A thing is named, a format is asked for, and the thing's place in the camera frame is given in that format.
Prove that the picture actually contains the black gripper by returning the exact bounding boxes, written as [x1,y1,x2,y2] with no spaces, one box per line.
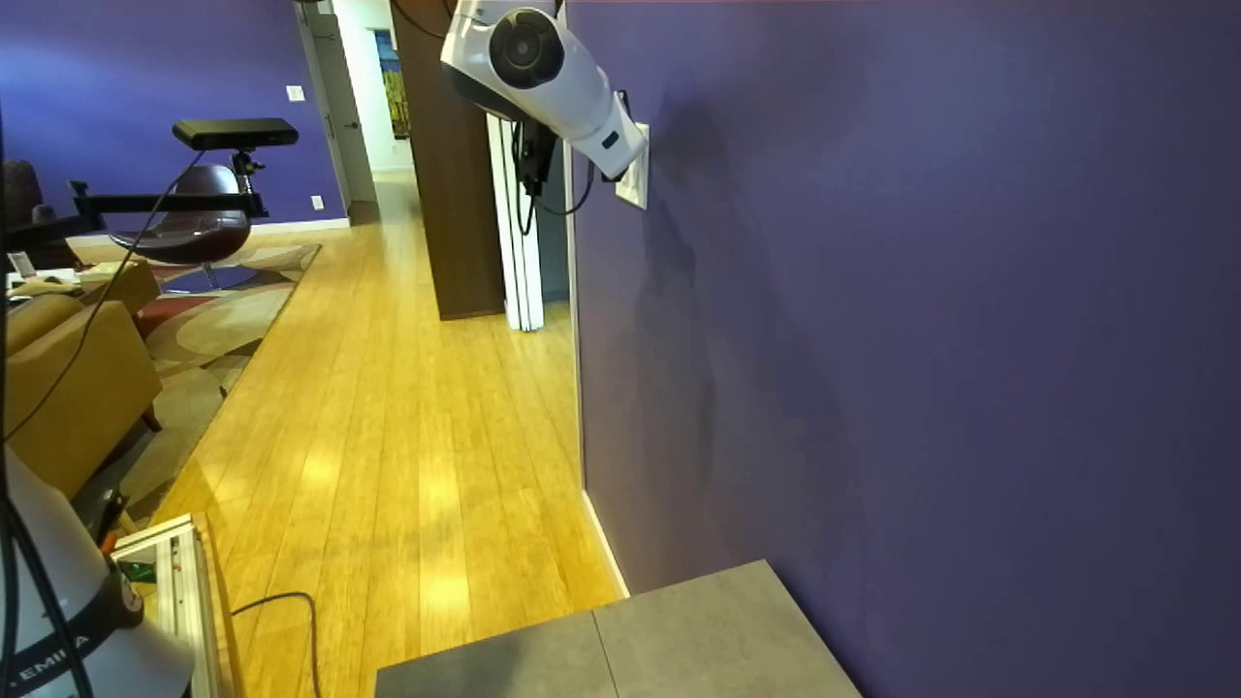
[513,120,559,197]

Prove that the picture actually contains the black camera on stand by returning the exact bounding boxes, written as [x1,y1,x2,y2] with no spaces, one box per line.
[75,116,297,219]

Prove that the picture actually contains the tan sofa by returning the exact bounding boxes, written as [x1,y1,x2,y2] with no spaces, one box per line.
[5,266,160,497]

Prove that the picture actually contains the white door frame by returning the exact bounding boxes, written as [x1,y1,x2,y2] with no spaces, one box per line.
[486,116,541,334]

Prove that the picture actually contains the white open box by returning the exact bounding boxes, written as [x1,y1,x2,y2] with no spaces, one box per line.
[109,515,239,698]

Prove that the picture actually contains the dark round lounge chair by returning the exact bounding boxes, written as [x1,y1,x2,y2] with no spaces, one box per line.
[122,163,253,266]

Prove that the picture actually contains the dark brown wooden column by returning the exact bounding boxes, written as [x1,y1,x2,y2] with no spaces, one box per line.
[389,0,505,317]

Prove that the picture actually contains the patterned area rug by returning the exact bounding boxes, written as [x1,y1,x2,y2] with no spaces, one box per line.
[75,241,318,515]

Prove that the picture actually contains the thin dark floor cable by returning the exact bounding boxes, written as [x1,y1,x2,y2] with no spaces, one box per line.
[223,589,325,698]

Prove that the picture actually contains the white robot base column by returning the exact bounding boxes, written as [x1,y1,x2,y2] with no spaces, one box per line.
[0,454,195,698]

